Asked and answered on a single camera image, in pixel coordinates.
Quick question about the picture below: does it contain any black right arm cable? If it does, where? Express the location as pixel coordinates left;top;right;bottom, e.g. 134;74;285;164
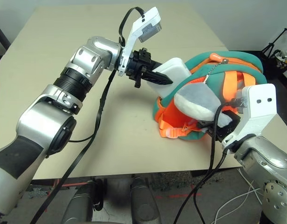
173;97;242;224

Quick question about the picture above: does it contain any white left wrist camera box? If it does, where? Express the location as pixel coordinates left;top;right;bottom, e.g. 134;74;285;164
116;7;163;77

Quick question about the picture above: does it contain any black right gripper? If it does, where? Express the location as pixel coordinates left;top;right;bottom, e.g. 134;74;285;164
197;111;242;142

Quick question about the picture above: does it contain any grey left robot leg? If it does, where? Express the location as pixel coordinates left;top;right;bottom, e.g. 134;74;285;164
61;178;105;224

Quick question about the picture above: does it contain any grey robot leg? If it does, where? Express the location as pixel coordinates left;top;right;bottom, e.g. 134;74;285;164
130;176;158;224
61;178;105;224

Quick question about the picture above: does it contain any white pencil case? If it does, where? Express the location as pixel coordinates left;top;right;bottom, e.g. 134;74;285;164
146;57;192;98

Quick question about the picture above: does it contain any teal and orange backpack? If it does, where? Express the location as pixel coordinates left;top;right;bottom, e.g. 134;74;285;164
153;51;266;142

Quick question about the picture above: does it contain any black tripod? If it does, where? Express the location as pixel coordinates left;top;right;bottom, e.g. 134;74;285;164
260;22;287;71

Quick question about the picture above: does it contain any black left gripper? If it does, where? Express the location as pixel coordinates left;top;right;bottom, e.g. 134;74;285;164
125;47;174;89

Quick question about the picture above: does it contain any grey white plush shark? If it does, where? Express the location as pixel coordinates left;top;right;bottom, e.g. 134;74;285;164
173;82;233;128

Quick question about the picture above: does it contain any grey right robot leg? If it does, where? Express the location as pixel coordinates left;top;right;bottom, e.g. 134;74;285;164
130;176;158;224

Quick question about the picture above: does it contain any white floor cable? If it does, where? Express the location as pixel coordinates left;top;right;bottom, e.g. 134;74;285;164
214;167;266;224

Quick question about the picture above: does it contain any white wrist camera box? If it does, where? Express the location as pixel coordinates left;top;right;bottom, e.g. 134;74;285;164
221;83;277;154
116;7;163;77

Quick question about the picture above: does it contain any black framed side table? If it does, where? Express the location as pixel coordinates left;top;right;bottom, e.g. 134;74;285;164
0;20;12;51

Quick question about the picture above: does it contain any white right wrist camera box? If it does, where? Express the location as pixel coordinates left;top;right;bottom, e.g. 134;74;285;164
221;83;277;154

